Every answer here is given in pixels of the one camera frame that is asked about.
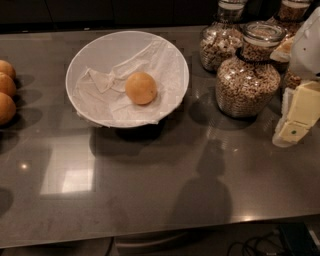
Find black cables under table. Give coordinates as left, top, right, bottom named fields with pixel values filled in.
left=227, top=231, right=288, bottom=256

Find glass cereal jar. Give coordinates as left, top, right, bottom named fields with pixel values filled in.
left=215, top=21, right=286, bottom=118
left=199, top=0, right=247, bottom=72
left=269, top=0, right=311, bottom=90

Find white bowl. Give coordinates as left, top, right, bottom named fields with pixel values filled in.
left=65, top=31, right=189, bottom=126

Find white paper napkin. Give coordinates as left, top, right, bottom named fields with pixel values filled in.
left=73, top=40, right=188, bottom=128

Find front glass cereal jar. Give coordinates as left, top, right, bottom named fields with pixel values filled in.
left=215, top=21, right=286, bottom=118

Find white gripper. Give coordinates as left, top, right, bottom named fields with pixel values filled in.
left=270, top=7, right=320, bottom=148

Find black box under table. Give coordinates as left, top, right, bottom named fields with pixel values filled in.
left=278, top=223, right=320, bottom=256

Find back right glass cereal jar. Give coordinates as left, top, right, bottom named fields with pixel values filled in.
left=269, top=0, right=311, bottom=90

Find back left glass cereal jar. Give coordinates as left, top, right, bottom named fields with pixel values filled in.
left=199, top=0, right=247, bottom=72

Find orange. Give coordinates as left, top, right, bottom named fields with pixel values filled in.
left=125, top=72, right=157, bottom=105
left=0, top=72, right=16, bottom=97
left=0, top=60, right=16, bottom=79
left=0, top=92, right=16, bottom=125

